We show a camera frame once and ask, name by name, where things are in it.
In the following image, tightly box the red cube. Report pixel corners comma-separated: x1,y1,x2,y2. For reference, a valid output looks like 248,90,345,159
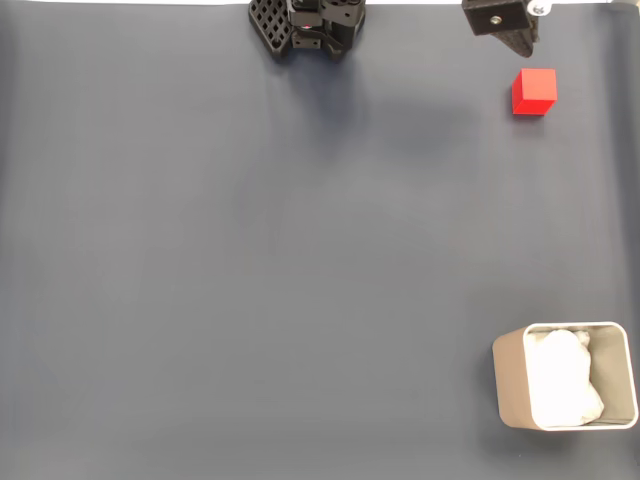
511,68,558,117

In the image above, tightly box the beige metal box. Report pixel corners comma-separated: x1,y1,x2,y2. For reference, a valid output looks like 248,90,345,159
492,321,640,432

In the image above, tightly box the blue-grey table mat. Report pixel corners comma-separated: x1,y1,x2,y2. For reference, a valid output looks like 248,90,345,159
0,3,640,480

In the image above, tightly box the white crumpled paper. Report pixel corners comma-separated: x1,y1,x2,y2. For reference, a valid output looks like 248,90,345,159
524,327,606,427

